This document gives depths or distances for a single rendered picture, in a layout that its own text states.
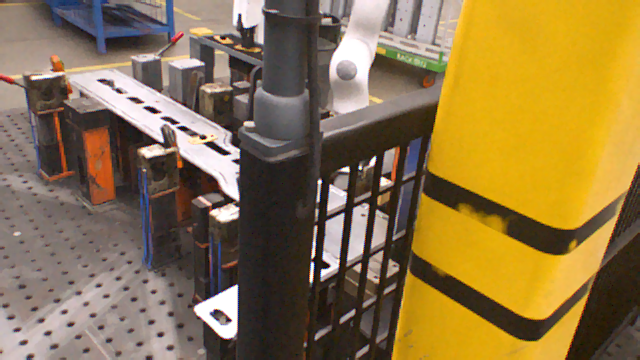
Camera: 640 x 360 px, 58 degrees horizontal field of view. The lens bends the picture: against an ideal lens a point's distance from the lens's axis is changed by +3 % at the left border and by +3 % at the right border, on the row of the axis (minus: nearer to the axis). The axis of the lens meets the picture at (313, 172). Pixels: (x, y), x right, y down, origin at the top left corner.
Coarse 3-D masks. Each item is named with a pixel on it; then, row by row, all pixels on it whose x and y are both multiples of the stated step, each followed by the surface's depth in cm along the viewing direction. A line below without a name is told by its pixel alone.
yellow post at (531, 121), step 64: (512, 0) 30; (576, 0) 27; (448, 64) 34; (512, 64) 30; (576, 64) 28; (448, 128) 34; (512, 128) 31; (576, 128) 29; (448, 192) 36; (512, 192) 33; (576, 192) 30; (448, 256) 37; (512, 256) 34; (576, 256) 34; (448, 320) 39; (512, 320) 35; (576, 320) 41
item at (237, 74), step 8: (232, 56) 187; (232, 64) 188; (240, 64) 185; (248, 64) 183; (232, 72) 190; (240, 72) 187; (248, 72) 185; (232, 80) 192; (240, 80) 188; (248, 80) 186; (232, 88) 193; (232, 120) 198; (232, 128) 200; (232, 136) 201; (232, 144) 203
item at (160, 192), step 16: (160, 144) 144; (144, 160) 139; (160, 160) 140; (176, 160) 144; (144, 176) 141; (160, 176) 143; (176, 176) 146; (144, 192) 145; (160, 192) 145; (176, 192) 148; (160, 208) 147; (176, 208) 150; (160, 224) 149; (176, 224) 153; (144, 240) 151; (160, 240) 150; (176, 240) 155; (144, 256) 154; (160, 256) 153; (176, 256) 157
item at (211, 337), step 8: (216, 320) 97; (224, 320) 97; (208, 328) 96; (208, 336) 97; (216, 336) 94; (208, 344) 97; (216, 344) 95; (224, 344) 95; (232, 344) 97; (208, 352) 99; (216, 352) 96; (224, 352) 96; (232, 352) 98
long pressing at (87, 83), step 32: (96, 96) 182; (128, 96) 184; (160, 96) 185; (192, 128) 165; (192, 160) 148; (224, 160) 148; (224, 192) 135; (352, 224) 125; (384, 224) 126; (352, 256) 114
